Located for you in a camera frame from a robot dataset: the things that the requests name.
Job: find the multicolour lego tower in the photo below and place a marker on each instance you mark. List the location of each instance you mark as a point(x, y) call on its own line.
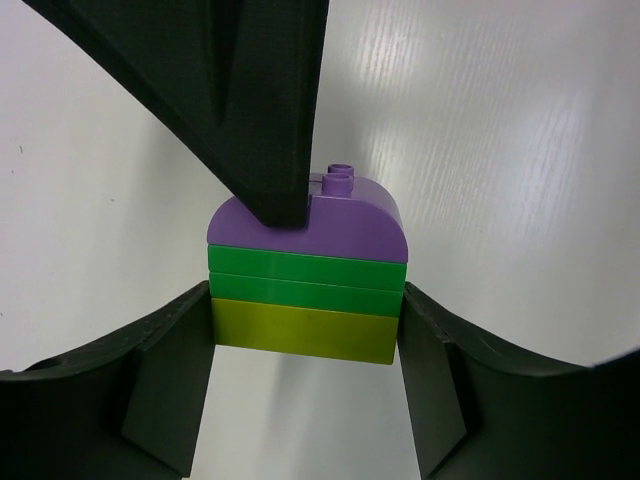
point(332, 289)

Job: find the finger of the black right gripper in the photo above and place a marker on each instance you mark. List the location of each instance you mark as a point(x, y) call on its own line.
point(235, 81)

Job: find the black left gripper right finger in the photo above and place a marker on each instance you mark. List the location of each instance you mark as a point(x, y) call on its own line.
point(483, 408)

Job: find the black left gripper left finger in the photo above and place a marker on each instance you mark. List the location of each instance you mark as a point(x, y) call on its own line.
point(125, 406)

